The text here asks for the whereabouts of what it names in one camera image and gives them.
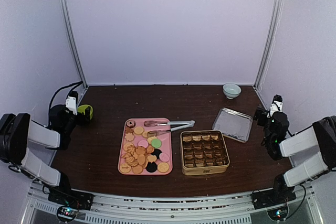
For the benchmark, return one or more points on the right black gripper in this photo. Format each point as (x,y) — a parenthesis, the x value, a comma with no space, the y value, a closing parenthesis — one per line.
(262,113)

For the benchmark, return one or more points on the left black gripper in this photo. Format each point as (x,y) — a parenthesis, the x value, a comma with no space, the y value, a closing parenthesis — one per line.
(81,121)

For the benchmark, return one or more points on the metal serving tongs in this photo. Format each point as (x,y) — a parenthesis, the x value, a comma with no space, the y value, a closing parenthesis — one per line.
(174,126)

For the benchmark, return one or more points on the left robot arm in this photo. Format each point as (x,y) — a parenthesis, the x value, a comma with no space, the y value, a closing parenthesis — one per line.
(22,138)

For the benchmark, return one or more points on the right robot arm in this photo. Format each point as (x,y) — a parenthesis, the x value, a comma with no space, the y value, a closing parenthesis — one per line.
(320,134)

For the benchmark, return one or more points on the green plastic bowl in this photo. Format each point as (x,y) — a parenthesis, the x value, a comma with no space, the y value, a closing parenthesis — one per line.
(85,113)

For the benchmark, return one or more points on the silver tin lid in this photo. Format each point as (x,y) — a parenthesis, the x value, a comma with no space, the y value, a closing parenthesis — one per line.
(234,125)

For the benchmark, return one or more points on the pale ceramic bowl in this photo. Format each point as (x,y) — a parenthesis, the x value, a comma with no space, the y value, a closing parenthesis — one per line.
(231,90)

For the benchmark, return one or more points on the chocolate sprinkle donut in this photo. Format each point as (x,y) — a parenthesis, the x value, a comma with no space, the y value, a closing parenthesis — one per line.
(130,124)

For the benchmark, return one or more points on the gold cookie tin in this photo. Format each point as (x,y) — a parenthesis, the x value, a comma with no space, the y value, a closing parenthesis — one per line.
(203,153)

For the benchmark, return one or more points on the beige round biscuit top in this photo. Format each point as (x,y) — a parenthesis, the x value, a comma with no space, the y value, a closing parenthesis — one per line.
(138,130)

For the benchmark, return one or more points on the biscuit with pink stick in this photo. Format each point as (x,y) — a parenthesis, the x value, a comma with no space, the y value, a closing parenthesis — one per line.
(125,168)

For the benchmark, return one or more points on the pink sandwich cookie upper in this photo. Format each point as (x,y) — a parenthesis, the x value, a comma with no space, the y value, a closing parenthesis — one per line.
(143,143)

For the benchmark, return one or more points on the pink sandwich cookie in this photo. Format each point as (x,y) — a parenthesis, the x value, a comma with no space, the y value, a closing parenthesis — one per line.
(143,143)
(164,157)

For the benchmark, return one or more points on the pink plastic tray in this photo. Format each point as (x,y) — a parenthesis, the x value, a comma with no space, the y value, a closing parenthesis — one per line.
(144,152)

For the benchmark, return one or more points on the green sandwich cookie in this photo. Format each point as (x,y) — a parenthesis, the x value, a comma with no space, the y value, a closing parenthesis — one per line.
(156,143)

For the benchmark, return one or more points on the black sandwich cookie upper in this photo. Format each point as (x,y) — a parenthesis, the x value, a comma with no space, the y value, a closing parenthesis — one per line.
(157,153)

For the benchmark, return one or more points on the black sandwich cookie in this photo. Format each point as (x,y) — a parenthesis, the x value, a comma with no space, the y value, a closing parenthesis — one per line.
(151,167)
(157,153)

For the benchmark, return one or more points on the black sandwich cookie lower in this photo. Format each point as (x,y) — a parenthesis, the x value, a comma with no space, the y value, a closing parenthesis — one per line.
(151,167)

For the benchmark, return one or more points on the pink sandwich cookie lower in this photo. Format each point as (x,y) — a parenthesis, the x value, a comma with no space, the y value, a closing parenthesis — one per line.
(164,157)

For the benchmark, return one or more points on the beige round biscuit corner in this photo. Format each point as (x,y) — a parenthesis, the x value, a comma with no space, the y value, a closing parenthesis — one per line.
(163,167)

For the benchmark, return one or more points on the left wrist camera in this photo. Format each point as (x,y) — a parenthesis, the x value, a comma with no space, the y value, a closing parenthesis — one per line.
(71,102)

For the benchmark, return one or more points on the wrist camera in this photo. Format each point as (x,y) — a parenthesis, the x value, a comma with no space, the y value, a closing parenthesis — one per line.
(71,102)
(276,105)

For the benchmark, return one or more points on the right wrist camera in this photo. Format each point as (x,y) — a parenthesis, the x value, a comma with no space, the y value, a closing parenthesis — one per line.
(276,105)

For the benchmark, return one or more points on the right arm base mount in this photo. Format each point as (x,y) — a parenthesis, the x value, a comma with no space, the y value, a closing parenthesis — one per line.
(277,208)

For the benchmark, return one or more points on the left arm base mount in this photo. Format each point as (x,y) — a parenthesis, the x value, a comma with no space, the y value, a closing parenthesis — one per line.
(70,205)

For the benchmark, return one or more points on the right aluminium frame post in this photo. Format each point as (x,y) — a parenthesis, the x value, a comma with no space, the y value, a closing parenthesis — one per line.
(266,55)

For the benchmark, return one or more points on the aluminium frame post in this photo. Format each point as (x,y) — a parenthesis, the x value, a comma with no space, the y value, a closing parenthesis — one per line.
(266,55)
(72,42)

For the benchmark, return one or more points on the left aluminium frame post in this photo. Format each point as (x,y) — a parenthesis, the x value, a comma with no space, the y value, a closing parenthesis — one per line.
(72,42)

